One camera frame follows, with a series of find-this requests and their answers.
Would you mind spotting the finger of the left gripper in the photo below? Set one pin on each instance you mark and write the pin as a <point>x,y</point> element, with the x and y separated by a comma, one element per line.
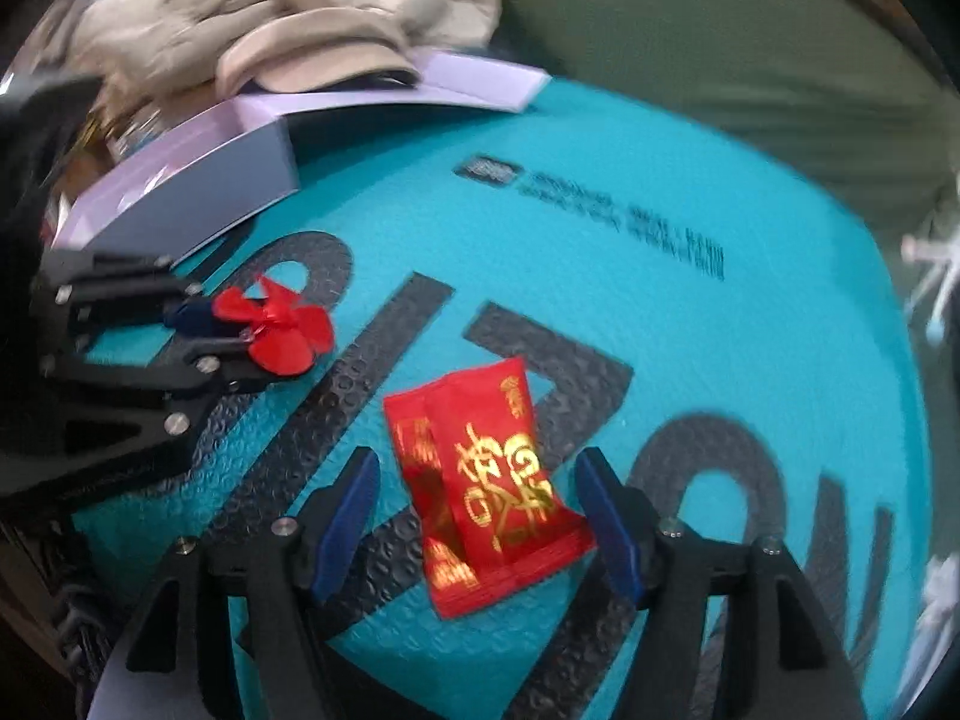
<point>195,376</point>
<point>84,294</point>

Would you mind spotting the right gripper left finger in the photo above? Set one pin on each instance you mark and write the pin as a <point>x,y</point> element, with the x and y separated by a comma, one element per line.
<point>175,658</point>

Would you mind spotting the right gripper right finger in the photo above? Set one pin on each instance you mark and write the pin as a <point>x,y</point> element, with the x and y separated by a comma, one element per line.
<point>709,627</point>

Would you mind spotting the red toy propeller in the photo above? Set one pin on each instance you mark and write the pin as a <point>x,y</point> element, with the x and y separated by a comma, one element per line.
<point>286,334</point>

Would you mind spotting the lilac cardboard box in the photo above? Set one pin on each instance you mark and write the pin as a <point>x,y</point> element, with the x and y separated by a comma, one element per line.
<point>230,162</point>

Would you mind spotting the clear plastic bag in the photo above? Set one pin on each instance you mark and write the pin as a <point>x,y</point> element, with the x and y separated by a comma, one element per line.
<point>935,627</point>

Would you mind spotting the beige puffer jacket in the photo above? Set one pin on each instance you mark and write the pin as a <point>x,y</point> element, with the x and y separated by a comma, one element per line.
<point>153,49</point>

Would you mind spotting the beige cap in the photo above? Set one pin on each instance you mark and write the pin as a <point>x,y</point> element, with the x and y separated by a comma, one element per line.
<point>314,50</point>

